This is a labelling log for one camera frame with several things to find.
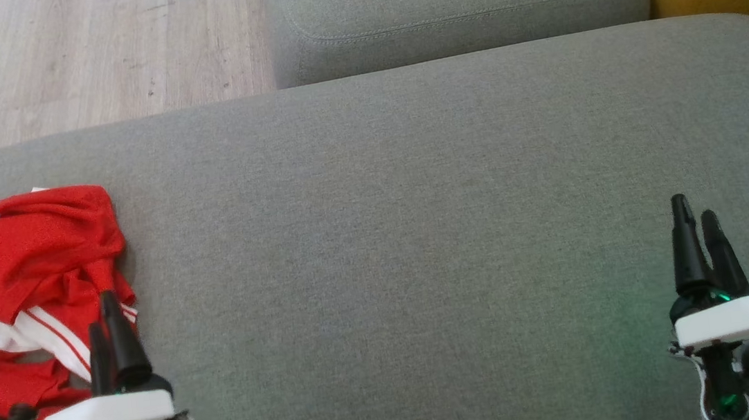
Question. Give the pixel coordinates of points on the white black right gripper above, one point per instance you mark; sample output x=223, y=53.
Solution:
x=748, y=318

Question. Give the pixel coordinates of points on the red garment with striped trim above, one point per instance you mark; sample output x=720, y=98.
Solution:
x=16, y=247

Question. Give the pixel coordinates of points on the large grey sofa seat cushion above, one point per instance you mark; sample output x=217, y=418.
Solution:
x=384, y=237

